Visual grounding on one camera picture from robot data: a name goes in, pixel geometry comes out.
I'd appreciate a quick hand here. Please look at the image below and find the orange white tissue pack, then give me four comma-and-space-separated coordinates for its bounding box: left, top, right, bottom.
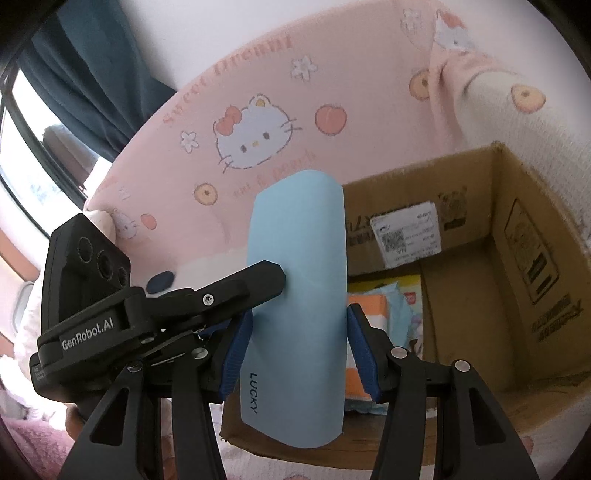
346, 303, 392, 404

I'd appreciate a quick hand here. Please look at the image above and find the pink fluffy blanket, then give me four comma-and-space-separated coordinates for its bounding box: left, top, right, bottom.
1, 416, 74, 479

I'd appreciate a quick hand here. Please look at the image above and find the oil pastel box yellow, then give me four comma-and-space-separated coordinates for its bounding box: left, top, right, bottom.
349, 274, 424, 358

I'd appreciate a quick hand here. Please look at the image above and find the brown cardboard box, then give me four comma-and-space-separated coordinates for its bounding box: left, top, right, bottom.
221, 144, 590, 479

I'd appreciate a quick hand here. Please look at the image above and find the dark navy oval case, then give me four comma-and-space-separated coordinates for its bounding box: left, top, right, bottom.
145, 270, 175, 295

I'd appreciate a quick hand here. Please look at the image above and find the pink hello kitty bedsheet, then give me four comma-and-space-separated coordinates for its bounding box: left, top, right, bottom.
85, 0, 591, 480

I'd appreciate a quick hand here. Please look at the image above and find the dark teal curtain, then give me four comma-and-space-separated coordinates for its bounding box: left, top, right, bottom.
18, 1, 175, 162

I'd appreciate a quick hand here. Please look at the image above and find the baby wipes pack blue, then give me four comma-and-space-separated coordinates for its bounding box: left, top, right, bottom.
344, 281, 415, 416

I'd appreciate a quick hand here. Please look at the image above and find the light blue box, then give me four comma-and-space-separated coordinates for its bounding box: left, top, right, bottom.
240, 170, 348, 449

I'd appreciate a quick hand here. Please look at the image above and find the cream pillow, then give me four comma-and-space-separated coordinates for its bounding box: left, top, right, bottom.
84, 210, 116, 244

